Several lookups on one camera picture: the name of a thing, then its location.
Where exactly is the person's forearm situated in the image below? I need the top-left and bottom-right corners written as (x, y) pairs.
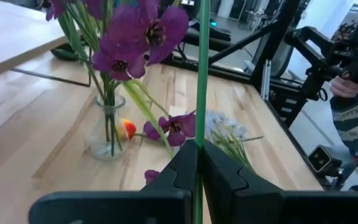
top-left (329, 93), bottom-right (358, 169)

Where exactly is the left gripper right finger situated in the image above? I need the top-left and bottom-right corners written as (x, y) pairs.
top-left (202, 139), bottom-right (358, 224)

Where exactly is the person's hand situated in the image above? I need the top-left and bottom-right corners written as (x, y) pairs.
top-left (329, 76), bottom-right (358, 99)

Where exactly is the white artificial flower bunch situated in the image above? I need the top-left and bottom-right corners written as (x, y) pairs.
top-left (204, 110), bottom-right (264, 174)

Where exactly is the wooden shelf with black legs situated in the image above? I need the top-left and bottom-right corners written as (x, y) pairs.
top-left (0, 0), bottom-right (92, 88)

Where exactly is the orange yellow artificial tulip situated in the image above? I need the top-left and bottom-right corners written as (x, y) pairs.
top-left (116, 118), bottom-right (137, 141)

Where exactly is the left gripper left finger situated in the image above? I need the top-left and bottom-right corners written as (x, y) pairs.
top-left (28, 139), bottom-right (199, 224)

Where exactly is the purple artificial flower bunch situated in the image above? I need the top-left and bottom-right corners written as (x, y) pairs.
top-left (44, 0), bottom-right (198, 186)

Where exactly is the black camera box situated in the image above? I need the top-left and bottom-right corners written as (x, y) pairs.
top-left (306, 144), bottom-right (344, 179)

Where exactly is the pink artificial tulip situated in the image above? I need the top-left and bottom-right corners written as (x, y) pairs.
top-left (193, 0), bottom-right (211, 224)

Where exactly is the round clear glass vase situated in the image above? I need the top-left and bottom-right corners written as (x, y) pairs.
top-left (84, 94), bottom-right (127, 162)

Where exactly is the silver aluminium extrusion bar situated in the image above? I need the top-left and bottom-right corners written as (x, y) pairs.
top-left (260, 60), bottom-right (272, 101)

